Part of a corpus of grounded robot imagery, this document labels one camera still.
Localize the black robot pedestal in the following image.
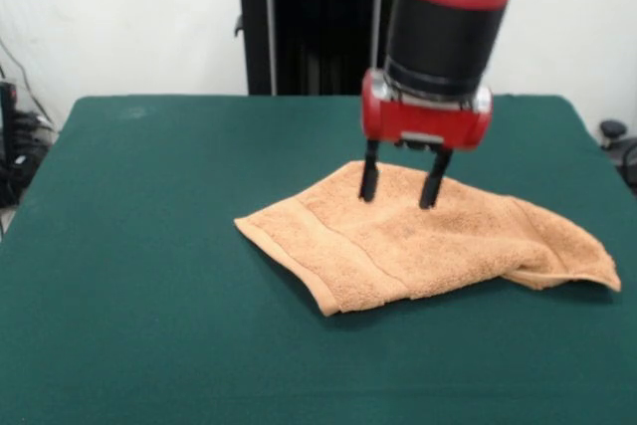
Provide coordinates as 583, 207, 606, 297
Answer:
217, 0, 402, 97

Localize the orange terry towel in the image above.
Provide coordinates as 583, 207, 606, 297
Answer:
234, 159, 622, 318

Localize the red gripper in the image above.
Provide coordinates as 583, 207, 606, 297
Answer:
357, 69, 494, 211

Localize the black equipment pile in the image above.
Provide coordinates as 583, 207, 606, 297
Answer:
0, 110, 59, 208

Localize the dark green table cloth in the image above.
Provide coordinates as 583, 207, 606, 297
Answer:
0, 94, 637, 425

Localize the black upright device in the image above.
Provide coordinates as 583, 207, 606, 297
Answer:
0, 80, 20, 170

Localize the grey cable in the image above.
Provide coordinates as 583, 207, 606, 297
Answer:
0, 38, 55, 127

